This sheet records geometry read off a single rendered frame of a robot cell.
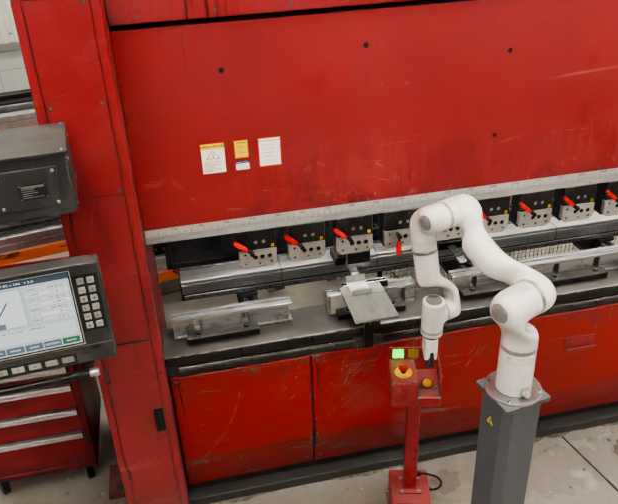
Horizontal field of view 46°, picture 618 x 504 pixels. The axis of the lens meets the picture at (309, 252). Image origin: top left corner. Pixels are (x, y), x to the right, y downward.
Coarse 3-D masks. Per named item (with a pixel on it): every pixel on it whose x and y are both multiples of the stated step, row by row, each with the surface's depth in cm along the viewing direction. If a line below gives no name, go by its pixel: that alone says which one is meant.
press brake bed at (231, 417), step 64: (576, 320) 329; (192, 384) 298; (256, 384) 306; (320, 384) 314; (384, 384) 322; (448, 384) 331; (576, 384) 349; (192, 448) 315; (256, 448) 324; (320, 448) 336; (384, 448) 352; (448, 448) 353
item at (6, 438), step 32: (0, 384) 309; (64, 384) 316; (96, 384) 375; (0, 416) 317; (32, 416) 320; (64, 416) 322; (96, 416) 359; (0, 448) 323; (32, 448) 330; (64, 448) 334; (96, 448) 344; (0, 480) 334
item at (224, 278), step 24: (552, 216) 359; (600, 216) 357; (504, 240) 346; (528, 240) 349; (552, 240) 353; (576, 240) 356; (216, 264) 331; (288, 264) 328; (312, 264) 329; (384, 264) 337; (408, 264) 340; (192, 288) 320; (216, 288) 323; (240, 288) 326; (264, 288) 329
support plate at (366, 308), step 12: (348, 288) 306; (372, 288) 306; (348, 300) 298; (360, 300) 298; (372, 300) 298; (384, 300) 297; (360, 312) 291; (372, 312) 290; (384, 312) 290; (396, 312) 290
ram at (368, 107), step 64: (448, 0) 259; (512, 0) 260; (576, 0) 266; (128, 64) 241; (192, 64) 246; (256, 64) 251; (320, 64) 256; (384, 64) 261; (448, 64) 267; (512, 64) 272; (576, 64) 278; (128, 128) 252; (192, 128) 257; (256, 128) 262; (320, 128) 268; (384, 128) 273; (448, 128) 279; (512, 128) 286; (576, 128) 292; (192, 192) 269; (256, 192) 275; (320, 192) 281; (384, 192) 287; (512, 192) 300
